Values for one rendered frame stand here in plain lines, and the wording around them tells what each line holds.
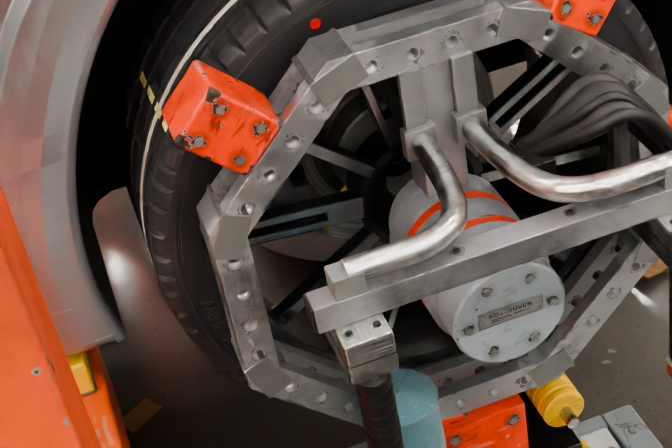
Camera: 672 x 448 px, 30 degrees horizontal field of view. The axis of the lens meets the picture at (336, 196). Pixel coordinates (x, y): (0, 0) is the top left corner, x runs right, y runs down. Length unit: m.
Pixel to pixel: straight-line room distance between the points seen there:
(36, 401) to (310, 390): 0.62
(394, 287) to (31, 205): 0.46
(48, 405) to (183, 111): 0.44
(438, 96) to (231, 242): 0.27
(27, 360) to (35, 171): 0.55
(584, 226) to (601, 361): 1.27
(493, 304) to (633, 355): 1.22
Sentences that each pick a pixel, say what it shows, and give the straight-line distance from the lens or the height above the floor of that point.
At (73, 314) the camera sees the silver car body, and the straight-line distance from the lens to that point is 1.53.
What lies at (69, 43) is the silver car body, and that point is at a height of 1.15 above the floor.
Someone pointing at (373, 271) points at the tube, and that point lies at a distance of 1.16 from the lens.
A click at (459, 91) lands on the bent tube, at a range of 1.32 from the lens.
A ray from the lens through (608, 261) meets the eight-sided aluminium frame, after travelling 1.61.
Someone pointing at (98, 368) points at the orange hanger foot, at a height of 0.68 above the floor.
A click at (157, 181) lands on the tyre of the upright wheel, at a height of 0.98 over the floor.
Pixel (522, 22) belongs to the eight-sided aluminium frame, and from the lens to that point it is 1.32.
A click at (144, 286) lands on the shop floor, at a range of 2.88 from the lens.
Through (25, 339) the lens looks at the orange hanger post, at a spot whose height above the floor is 1.19.
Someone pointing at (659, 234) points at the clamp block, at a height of 0.93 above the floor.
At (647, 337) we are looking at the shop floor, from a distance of 2.55.
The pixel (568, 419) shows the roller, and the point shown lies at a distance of 1.67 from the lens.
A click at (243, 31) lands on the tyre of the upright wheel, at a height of 1.13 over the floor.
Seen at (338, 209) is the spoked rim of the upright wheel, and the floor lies 0.87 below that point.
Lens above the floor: 1.73
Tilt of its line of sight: 35 degrees down
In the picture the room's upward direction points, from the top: 11 degrees counter-clockwise
